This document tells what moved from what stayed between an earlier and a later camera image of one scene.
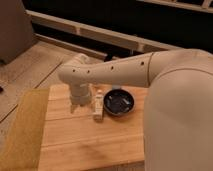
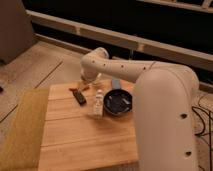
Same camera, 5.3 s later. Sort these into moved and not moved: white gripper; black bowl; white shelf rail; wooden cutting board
Moved: white gripper
Not moved: white shelf rail; wooden cutting board; black bowl
